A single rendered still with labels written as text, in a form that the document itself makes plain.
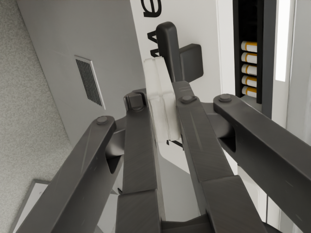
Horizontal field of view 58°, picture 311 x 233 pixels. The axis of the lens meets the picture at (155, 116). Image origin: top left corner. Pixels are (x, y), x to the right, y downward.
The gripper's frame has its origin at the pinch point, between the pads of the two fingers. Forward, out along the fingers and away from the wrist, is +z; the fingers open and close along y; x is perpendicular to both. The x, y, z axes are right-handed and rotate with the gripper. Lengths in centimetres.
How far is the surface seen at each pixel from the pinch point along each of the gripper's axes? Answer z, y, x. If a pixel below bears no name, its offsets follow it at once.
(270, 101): 7.8, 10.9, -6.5
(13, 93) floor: 78, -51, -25
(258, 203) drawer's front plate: 6.9, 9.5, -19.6
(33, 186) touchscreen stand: 71, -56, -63
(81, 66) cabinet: 46, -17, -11
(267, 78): 8.1, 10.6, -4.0
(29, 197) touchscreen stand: 69, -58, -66
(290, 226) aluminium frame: 4.9, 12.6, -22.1
